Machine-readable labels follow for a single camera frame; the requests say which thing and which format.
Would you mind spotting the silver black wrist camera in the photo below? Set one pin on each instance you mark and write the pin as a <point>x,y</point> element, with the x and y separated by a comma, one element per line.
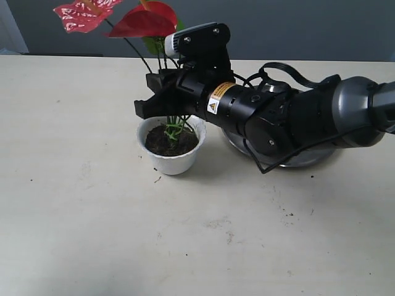
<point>203,49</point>

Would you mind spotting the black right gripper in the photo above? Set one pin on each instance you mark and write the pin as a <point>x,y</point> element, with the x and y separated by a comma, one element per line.
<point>177,92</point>

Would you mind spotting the white scalloped flower pot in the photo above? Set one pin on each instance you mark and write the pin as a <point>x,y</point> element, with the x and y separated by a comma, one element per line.
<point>175,165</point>

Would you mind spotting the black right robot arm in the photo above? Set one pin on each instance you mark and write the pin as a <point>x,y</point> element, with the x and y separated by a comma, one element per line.
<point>355,112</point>

